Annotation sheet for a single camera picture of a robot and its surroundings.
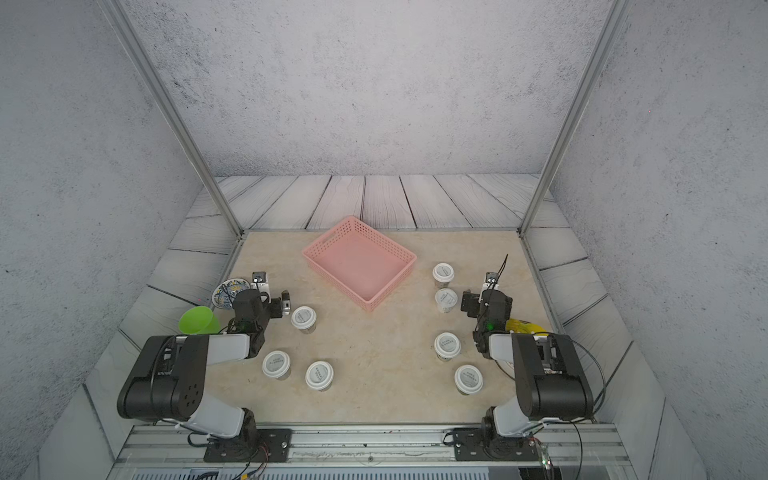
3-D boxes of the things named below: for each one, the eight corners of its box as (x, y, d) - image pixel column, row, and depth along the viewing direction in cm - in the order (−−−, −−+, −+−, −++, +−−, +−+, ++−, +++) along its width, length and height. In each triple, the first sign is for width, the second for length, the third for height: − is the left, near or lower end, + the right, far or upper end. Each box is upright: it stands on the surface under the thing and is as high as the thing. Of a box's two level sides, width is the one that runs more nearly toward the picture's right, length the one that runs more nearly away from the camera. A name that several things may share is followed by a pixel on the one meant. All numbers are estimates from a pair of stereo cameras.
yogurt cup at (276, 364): (268, 383, 85) (259, 373, 79) (274, 360, 89) (265, 350, 83) (292, 383, 85) (285, 373, 79) (297, 360, 89) (290, 350, 83)
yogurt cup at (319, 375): (309, 394, 83) (303, 385, 77) (313, 370, 88) (308, 360, 82) (334, 394, 83) (330, 385, 77) (337, 370, 88) (333, 360, 82)
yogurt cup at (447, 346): (434, 363, 88) (437, 353, 83) (432, 343, 92) (435, 332, 87) (457, 363, 88) (461, 353, 82) (455, 343, 92) (458, 332, 87)
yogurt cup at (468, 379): (454, 398, 82) (458, 390, 76) (451, 373, 86) (454, 364, 81) (479, 398, 82) (485, 390, 76) (475, 373, 86) (480, 364, 81)
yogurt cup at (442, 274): (433, 289, 105) (435, 277, 99) (431, 274, 109) (433, 262, 104) (452, 289, 105) (455, 277, 99) (450, 274, 109) (452, 262, 104)
